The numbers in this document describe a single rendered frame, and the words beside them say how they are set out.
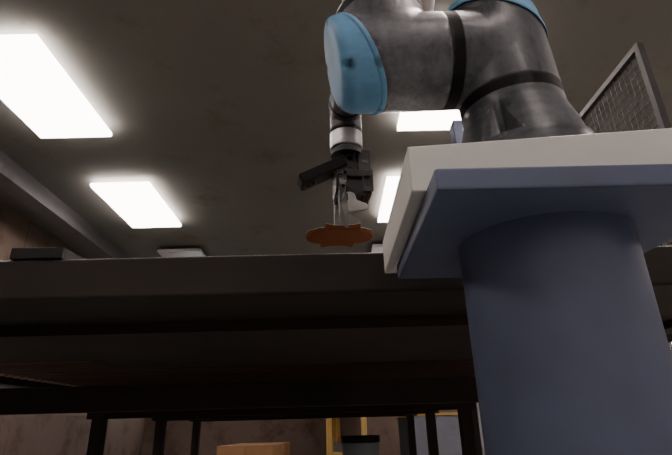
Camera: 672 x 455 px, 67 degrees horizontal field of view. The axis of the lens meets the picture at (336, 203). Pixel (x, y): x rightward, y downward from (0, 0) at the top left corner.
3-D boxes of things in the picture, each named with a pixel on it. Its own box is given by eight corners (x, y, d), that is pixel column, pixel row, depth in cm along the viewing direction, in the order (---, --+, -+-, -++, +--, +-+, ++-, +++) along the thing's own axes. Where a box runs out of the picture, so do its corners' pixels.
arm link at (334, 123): (328, 84, 118) (327, 105, 126) (329, 124, 113) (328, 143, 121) (362, 84, 118) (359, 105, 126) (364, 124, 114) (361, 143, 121)
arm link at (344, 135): (331, 126, 114) (327, 144, 121) (331, 143, 112) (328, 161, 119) (364, 127, 115) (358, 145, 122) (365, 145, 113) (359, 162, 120)
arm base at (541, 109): (637, 142, 50) (608, 61, 54) (493, 143, 48) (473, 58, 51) (557, 204, 63) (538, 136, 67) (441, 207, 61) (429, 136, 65)
